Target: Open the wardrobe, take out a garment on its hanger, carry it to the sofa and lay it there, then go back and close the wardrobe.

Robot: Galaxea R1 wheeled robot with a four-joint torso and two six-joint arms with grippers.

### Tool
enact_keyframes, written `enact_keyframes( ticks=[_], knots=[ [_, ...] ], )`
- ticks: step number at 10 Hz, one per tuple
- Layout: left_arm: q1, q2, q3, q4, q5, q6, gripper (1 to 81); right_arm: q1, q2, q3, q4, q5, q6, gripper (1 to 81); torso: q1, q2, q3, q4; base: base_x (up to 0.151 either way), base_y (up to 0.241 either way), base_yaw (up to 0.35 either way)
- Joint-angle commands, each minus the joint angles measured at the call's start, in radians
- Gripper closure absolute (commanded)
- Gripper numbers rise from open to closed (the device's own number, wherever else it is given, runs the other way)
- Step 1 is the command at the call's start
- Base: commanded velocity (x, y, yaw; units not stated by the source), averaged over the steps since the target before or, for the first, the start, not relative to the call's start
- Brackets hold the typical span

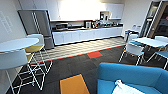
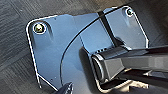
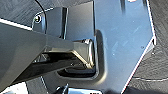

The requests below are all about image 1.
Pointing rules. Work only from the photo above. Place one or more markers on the black coffee machine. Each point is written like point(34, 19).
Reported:
point(88, 24)

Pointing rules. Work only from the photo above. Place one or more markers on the black microwave oven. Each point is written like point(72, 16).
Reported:
point(61, 26)

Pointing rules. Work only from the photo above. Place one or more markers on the blue recycling bin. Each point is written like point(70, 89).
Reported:
point(129, 34)

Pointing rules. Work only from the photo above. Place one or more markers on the blue seat white chair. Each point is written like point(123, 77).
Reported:
point(161, 55)
point(134, 39)

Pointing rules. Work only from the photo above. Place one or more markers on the stainless steel refrigerator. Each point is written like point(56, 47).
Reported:
point(36, 28)

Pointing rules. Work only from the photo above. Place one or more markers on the blue sofa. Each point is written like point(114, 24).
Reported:
point(140, 76)

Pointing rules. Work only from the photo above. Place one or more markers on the white square table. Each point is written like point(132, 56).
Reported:
point(153, 41)

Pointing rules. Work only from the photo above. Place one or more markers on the wooden glass door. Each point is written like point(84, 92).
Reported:
point(158, 16)

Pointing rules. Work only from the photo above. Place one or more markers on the framed wall notice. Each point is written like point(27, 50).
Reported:
point(104, 15)

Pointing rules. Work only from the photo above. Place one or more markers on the pale wall decal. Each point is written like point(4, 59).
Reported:
point(5, 21)

